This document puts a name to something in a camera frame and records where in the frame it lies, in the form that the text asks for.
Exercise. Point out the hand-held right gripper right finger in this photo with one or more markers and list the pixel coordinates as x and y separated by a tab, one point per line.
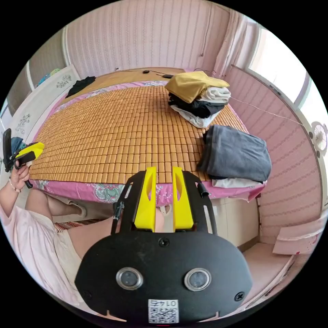
180	210

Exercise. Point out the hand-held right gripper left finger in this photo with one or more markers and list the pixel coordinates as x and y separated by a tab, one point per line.
147	205

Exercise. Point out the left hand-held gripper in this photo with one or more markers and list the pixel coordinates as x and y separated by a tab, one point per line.
25	158

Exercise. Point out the person's left forearm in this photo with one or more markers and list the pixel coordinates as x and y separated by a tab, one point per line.
7	200

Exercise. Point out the gray short sleeve shirt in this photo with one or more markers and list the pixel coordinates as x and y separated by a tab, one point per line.
235	153

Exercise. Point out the person's left hand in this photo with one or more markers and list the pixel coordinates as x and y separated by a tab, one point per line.
20	176

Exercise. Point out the white cupboard with floral print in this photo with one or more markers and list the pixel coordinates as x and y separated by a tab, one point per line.
38	107

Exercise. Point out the white garment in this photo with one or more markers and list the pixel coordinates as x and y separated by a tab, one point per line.
235	182

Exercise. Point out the black garment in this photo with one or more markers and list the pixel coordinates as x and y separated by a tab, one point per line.
80	84

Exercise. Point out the bed with woven mat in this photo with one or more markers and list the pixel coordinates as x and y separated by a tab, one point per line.
115	128

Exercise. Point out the person's body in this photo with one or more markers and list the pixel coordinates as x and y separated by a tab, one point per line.
38	251

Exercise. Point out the pile of clothes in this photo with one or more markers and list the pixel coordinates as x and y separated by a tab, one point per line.
197	94

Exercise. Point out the white fan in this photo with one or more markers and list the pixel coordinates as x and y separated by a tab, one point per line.
320	138

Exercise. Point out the pink curtain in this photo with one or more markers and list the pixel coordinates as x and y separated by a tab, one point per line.
228	43

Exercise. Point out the window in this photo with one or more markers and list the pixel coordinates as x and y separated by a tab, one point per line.
282	64

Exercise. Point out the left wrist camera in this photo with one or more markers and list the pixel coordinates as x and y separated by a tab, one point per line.
7	150

